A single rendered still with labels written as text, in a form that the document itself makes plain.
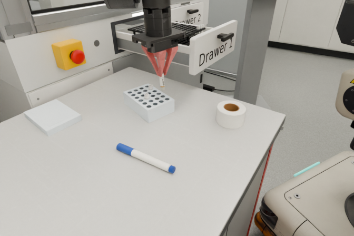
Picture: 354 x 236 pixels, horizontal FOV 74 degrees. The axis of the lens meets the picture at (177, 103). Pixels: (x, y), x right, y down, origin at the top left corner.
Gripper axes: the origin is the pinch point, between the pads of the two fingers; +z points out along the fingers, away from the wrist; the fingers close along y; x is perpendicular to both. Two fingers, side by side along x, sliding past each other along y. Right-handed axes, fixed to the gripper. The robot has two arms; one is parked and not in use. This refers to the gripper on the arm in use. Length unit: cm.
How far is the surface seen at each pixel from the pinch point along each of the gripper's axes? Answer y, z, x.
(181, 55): -14.3, 1.9, -9.0
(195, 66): -14.6, 3.9, -3.4
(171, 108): -2.1, 11.0, 0.7
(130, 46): -9.2, 3.0, -29.8
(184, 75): -50, 34, -47
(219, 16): -166, 30, -121
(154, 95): -0.5, 8.5, -4.9
